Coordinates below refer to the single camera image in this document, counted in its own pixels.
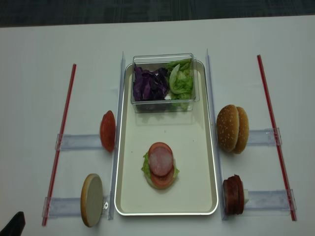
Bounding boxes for green lettuce in box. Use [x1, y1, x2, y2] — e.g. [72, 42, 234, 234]
[165, 59, 193, 100]

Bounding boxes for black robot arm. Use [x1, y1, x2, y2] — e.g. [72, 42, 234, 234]
[0, 211, 26, 236]

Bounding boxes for purple cabbage leaves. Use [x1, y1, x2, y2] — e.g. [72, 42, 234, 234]
[133, 64, 170, 101]

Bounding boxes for clear bun holder rail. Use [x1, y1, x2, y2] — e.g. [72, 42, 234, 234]
[247, 128, 282, 146]
[42, 196, 113, 220]

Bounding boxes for white pusher block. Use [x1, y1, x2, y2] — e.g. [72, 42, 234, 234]
[243, 189, 249, 204]

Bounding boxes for clear tomato holder rail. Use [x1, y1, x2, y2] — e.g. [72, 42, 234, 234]
[55, 134, 103, 151]

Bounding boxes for tomato end piece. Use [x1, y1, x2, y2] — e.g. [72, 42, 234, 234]
[99, 110, 116, 152]

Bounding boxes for sesame bun top front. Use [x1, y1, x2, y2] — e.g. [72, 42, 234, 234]
[216, 104, 239, 152]

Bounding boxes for red strip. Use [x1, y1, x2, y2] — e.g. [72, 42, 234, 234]
[42, 64, 77, 227]
[257, 55, 297, 221]

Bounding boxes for right red strip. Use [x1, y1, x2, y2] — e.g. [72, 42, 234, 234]
[257, 55, 297, 221]

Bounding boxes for clear bun holder rail right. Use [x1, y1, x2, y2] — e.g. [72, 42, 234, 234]
[247, 128, 282, 146]

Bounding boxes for left clear divider rail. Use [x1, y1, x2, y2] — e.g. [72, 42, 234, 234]
[107, 52, 126, 220]

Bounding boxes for left red strip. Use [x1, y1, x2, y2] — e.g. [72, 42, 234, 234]
[42, 64, 77, 227]

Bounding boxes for stack of meat slices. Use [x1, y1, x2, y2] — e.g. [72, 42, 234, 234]
[222, 175, 245, 215]

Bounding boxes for upper tomato slice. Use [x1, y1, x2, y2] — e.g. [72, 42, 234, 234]
[148, 142, 173, 157]

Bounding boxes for tomato slice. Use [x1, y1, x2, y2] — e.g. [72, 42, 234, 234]
[151, 168, 174, 188]
[148, 142, 173, 157]

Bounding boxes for pink ham slice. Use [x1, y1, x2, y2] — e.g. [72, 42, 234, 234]
[149, 147, 174, 177]

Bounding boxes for bun half left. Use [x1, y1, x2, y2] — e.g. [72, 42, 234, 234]
[80, 174, 103, 227]

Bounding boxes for lettuce leaf on bun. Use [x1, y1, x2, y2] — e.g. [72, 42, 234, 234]
[141, 152, 180, 178]

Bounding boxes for cream metal tray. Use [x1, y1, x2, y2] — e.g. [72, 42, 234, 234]
[115, 61, 218, 216]

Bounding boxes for lower tomato slice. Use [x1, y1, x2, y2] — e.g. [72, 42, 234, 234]
[151, 168, 174, 188]

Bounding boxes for clear bun holder rail left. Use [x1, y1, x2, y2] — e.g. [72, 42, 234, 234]
[42, 196, 113, 220]

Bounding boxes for clear meat holder rail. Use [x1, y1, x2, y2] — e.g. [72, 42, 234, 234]
[241, 189, 296, 216]

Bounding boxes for clear plastic salad box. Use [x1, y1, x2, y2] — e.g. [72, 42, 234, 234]
[130, 53, 199, 113]

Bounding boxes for bun top behind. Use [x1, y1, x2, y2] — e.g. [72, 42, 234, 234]
[233, 107, 249, 154]

